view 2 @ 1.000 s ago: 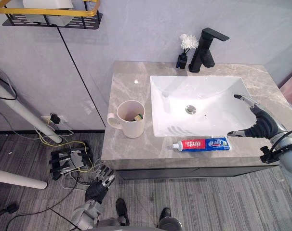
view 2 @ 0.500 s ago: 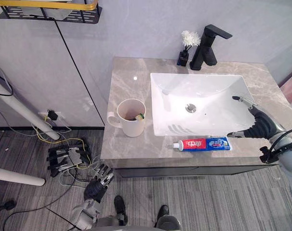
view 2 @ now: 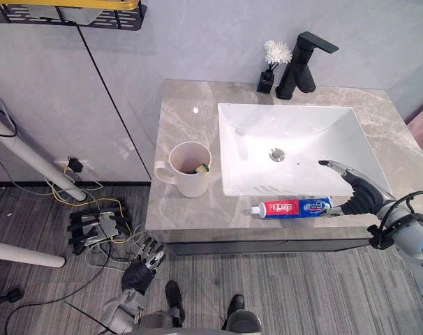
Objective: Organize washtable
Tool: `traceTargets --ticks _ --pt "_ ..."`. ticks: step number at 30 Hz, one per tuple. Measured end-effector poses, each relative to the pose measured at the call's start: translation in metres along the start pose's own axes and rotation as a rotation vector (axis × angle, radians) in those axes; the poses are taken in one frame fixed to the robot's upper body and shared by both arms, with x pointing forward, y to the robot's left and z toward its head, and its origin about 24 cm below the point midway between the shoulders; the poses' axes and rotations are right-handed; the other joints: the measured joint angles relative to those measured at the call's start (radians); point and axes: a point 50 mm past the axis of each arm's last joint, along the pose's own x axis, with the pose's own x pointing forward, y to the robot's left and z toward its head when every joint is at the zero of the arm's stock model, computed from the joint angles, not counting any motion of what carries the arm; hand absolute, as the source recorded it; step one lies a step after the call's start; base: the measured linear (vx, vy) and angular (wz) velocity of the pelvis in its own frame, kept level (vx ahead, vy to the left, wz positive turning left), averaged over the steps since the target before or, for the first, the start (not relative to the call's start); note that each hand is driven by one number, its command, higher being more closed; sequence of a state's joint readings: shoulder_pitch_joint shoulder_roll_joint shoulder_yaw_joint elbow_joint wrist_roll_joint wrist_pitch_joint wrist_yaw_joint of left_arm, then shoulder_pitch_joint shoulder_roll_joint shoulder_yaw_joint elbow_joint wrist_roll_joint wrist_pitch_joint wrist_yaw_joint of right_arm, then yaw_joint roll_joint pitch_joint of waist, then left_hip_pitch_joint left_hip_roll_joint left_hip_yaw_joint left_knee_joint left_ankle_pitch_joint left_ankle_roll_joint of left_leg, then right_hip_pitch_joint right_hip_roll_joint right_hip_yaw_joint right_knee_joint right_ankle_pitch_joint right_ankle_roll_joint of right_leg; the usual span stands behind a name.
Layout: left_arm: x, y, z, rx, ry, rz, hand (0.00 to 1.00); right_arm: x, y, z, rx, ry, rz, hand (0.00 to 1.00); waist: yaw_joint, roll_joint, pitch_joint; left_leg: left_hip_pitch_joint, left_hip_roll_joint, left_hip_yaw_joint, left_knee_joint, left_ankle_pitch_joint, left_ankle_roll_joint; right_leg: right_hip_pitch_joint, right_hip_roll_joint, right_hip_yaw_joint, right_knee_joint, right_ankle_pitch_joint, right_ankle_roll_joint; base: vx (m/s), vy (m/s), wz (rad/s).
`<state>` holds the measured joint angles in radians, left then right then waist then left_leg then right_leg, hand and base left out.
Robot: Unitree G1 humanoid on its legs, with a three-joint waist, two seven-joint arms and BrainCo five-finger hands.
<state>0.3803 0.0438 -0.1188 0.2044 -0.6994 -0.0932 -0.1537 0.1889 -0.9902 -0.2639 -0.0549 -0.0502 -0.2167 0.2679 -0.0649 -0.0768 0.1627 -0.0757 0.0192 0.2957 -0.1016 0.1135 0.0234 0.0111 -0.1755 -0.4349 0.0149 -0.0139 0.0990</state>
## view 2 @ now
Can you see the grey robot body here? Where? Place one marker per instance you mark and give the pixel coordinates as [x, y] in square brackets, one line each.
[244, 324]

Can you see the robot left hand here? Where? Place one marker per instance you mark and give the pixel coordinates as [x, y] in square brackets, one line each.
[140, 274]

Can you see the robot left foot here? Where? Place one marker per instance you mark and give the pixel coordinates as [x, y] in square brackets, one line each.
[173, 296]

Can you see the toothbrush in mug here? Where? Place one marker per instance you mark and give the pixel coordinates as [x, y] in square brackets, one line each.
[202, 169]

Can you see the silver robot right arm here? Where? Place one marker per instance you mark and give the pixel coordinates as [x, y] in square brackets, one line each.
[414, 234]

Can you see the silver sink drain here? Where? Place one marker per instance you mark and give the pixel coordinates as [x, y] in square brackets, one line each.
[277, 154]

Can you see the black wall shelf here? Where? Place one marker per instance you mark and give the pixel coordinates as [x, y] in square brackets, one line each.
[120, 22]

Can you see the black power adapter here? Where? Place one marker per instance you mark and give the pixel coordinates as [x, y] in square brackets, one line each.
[74, 164]

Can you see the white flower reed diffuser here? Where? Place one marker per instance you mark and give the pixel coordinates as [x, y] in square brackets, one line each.
[277, 52]

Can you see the white wall socket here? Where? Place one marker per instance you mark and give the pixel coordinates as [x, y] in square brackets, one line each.
[87, 167]

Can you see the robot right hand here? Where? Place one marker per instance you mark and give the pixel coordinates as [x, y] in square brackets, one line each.
[365, 195]

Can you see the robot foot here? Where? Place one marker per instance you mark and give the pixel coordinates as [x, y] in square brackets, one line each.
[236, 307]
[173, 296]

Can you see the white stand leg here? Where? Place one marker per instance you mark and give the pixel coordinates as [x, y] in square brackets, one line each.
[26, 254]
[33, 153]

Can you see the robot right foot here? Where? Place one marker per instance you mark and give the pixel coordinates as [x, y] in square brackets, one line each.
[236, 307]

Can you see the red blue toothpaste tube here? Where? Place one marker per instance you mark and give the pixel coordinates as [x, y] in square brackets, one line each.
[288, 207]

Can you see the white sink basin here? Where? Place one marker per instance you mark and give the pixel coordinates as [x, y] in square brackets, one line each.
[302, 125]

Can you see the yellow item on shelf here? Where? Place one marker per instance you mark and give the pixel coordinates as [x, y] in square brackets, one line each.
[75, 3]

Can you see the black floor device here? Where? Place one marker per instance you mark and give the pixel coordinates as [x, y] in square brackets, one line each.
[100, 223]

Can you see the beige mug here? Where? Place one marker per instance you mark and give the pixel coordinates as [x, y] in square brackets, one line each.
[190, 185]

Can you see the black faucet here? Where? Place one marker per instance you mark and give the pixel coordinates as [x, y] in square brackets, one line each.
[297, 73]

